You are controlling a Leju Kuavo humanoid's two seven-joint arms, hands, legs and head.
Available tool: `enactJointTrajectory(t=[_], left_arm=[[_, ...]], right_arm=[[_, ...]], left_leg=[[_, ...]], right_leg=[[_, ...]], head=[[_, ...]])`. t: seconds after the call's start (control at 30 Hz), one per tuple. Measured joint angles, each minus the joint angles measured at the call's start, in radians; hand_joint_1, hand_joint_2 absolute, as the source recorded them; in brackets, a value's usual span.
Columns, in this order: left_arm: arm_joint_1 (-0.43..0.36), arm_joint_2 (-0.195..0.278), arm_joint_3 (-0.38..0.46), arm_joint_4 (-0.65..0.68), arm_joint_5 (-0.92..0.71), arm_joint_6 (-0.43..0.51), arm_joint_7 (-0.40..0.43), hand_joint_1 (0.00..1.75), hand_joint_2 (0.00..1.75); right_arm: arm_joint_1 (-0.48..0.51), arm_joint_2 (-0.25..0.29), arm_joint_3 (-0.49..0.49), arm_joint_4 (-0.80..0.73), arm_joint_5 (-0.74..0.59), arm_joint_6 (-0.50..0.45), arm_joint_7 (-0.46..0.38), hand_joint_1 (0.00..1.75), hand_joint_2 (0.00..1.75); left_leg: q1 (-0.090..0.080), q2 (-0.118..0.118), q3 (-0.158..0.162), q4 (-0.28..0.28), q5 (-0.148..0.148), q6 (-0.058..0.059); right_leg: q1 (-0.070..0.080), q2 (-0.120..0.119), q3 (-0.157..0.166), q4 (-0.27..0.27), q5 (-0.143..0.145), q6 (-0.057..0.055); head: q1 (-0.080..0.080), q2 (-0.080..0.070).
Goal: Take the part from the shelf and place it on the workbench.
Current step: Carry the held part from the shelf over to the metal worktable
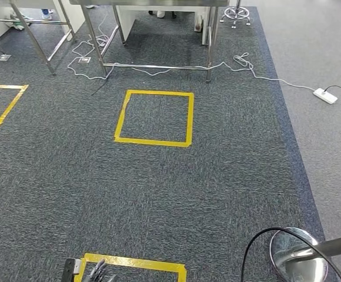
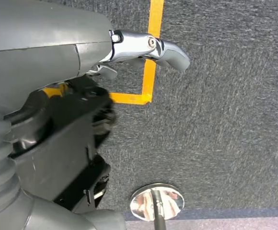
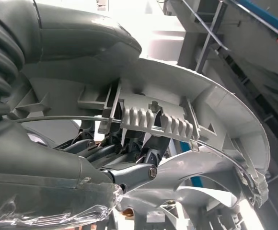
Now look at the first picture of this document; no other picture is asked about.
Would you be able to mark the white power strip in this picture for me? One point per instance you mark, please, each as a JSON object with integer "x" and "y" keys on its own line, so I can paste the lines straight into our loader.
{"x": 324, "y": 96}

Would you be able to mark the white cabinet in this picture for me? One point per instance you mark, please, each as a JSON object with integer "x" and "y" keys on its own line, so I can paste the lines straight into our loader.
{"x": 73, "y": 11}

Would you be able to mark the metal floor socket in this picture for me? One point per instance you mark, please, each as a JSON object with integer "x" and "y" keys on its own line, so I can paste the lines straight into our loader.
{"x": 4, "y": 57}
{"x": 85, "y": 60}

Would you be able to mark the yellow floor tape square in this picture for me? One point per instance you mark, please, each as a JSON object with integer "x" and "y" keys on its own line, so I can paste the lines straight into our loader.
{"x": 159, "y": 142}

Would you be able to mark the steel frame table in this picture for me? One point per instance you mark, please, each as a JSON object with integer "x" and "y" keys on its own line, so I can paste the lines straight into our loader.
{"x": 32, "y": 39}

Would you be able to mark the steel workbench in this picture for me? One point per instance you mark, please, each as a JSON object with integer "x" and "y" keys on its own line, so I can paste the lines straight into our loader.
{"x": 159, "y": 2}

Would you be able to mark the person's foot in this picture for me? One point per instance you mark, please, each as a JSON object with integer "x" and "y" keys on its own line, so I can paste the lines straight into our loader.
{"x": 160, "y": 14}
{"x": 47, "y": 14}
{"x": 17, "y": 22}

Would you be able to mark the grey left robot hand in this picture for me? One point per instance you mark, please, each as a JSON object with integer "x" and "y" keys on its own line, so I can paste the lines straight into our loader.
{"x": 97, "y": 272}

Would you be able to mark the white desk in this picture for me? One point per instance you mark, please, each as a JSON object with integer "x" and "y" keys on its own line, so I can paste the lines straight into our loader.
{"x": 129, "y": 19}

